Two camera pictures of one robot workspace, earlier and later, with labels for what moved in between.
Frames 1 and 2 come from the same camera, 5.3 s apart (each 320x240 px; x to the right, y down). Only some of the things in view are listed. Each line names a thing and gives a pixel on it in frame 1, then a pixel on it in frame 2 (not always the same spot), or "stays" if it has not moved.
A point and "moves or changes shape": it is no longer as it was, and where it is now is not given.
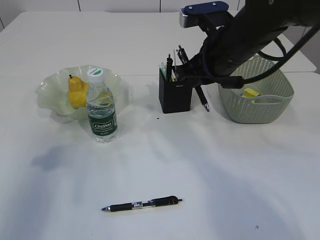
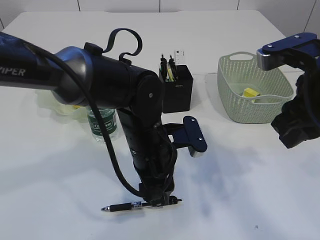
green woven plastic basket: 262,100 stays
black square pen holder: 174,96 stays
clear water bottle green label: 102,117 stays
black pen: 198,88 → 163,63
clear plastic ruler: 175,62 → 179,56
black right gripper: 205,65 → 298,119
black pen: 158,202 stays
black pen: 169,66 moves or changes shape
